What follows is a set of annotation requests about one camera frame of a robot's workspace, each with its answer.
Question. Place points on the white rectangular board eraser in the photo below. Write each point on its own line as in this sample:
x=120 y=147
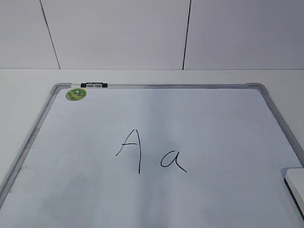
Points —
x=294 y=180

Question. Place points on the black silver hanging clip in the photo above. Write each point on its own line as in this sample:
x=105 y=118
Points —
x=91 y=85

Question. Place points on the round green magnet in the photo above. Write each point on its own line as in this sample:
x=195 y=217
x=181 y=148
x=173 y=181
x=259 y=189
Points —
x=76 y=94

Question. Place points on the white framed whiteboard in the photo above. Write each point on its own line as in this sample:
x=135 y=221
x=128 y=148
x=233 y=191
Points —
x=155 y=156

